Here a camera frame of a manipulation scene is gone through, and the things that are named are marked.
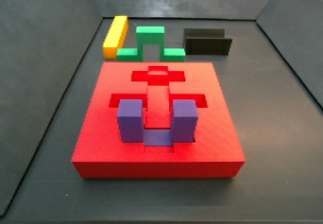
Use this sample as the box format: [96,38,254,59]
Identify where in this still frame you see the black angled fixture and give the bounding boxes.
[182,28,232,56]

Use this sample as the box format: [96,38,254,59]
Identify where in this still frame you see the purple U-shaped block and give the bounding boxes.
[117,99,197,146]

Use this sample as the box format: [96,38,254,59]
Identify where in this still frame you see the red base block with slots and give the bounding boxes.
[72,62,244,179]

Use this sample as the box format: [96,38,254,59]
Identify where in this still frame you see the green stepped arch block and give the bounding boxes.
[116,26,185,62]

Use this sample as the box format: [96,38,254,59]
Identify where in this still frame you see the yellow long bar block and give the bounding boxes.
[102,15,128,60]

